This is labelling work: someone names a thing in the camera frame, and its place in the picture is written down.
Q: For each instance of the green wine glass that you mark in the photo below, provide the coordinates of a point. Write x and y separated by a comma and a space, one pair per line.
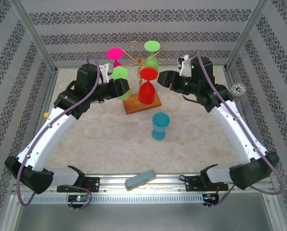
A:
119, 73
151, 45

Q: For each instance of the blue wine glass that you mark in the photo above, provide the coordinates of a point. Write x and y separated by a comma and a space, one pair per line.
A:
160, 121

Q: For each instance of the yellow glue stick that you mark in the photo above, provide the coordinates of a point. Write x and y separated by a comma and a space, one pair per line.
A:
46, 115

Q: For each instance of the aluminium side rail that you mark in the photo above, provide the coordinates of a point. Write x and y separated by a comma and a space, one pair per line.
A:
52, 79
228, 77

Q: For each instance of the aluminium frame post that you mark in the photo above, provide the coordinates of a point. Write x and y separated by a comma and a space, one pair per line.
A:
247, 33
35, 36

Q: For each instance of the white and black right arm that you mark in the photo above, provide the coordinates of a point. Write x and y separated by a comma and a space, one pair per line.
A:
232, 127

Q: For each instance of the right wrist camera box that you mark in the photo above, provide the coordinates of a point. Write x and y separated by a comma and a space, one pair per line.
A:
184, 65

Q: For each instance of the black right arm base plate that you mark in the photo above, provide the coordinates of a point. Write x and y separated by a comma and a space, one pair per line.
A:
193, 184

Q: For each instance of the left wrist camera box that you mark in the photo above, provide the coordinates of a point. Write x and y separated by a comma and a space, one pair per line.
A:
106, 71

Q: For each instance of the aluminium mounting rail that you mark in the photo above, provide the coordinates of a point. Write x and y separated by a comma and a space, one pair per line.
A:
172, 183

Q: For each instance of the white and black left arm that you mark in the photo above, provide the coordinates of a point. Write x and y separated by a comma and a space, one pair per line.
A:
47, 137

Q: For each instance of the small circuit board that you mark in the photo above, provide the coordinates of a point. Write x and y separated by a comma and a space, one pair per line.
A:
209, 197
79, 198

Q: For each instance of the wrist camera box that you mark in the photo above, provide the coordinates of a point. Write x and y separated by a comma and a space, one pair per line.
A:
184, 65
106, 71

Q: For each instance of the red wine glass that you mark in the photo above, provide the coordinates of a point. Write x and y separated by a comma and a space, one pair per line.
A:
146, 93

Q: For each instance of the grey sponge block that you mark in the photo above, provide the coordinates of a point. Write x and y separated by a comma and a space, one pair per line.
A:
139, 180

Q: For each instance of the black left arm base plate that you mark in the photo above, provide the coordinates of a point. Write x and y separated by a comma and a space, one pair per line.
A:
92, 184

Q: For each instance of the pink wine glass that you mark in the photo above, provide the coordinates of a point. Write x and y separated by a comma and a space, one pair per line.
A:
114, 53

